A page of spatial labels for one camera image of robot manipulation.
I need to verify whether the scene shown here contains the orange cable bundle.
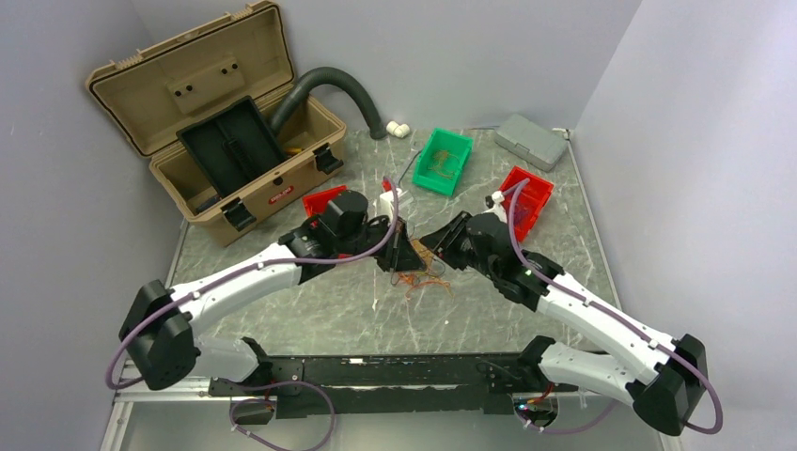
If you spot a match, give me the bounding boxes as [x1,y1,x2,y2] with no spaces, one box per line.
[390,239,455,302]

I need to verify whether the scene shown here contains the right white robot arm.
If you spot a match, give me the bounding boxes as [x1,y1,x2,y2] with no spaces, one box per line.
[420,212,709,436]

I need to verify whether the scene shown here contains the right red plastic bin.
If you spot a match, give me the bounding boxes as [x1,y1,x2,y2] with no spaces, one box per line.
[500,165,555,242]

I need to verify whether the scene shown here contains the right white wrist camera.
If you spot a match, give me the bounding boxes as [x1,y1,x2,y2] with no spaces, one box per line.
[485,190,508,223]

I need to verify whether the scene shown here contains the white pipe fitting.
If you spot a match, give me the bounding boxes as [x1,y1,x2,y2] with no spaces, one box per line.
[385,121,411,139]

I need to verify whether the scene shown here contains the left red plastic bin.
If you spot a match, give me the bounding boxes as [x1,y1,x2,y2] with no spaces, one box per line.
[302,185,348,217]

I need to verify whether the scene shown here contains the black corrugated hose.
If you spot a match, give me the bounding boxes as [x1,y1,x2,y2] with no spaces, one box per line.
[268,66,388,141]

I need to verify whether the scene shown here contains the grey plastic case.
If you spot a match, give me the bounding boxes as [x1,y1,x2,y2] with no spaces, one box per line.
[494,114,568,172]

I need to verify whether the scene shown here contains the red plastic bin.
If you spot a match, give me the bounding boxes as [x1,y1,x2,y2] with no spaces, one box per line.
[302,185,348,217]
[500,165,555,242]

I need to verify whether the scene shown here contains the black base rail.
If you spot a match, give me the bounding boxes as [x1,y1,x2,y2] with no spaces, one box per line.
[209,352,552,419]

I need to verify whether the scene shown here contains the tan plastic toolbox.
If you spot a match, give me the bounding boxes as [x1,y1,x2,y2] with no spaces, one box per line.
[85,1,346,246]

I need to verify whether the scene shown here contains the green plastic bin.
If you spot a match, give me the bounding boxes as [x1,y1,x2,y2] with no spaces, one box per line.
[412,128,474,196]

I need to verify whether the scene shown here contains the black toolbox tray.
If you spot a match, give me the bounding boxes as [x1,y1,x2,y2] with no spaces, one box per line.
[177,96,288,197]

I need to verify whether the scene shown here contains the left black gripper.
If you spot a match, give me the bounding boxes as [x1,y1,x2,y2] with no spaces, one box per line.
[336,215,427,273]

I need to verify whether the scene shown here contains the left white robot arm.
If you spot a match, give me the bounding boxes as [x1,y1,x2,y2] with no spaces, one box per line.
[105,187,425,395]

